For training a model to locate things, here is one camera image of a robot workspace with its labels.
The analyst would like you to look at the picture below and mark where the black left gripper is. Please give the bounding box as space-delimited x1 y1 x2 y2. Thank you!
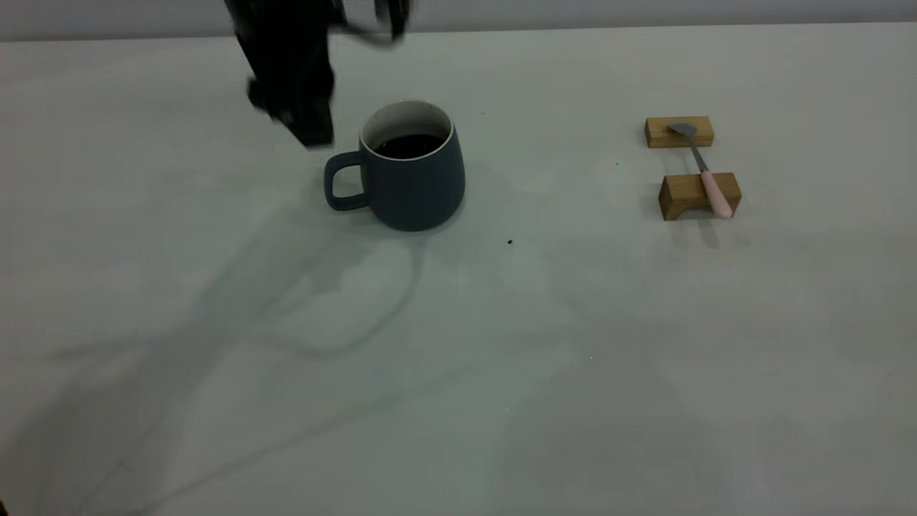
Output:
225 0 338 150

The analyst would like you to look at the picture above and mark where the dark grey ceramic mug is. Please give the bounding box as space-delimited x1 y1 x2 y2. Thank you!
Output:
323 100 466 232

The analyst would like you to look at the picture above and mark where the pink-handled metal spoon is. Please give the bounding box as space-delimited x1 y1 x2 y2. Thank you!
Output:
668 123 734 220

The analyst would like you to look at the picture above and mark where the arched wooden block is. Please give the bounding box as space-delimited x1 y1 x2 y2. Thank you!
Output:
658 173 742 221

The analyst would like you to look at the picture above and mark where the flat rectangular wooden block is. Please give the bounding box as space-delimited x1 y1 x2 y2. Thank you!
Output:
644 117 715 150

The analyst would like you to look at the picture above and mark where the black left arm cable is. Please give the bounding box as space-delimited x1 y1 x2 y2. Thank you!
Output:
335 0 415 49

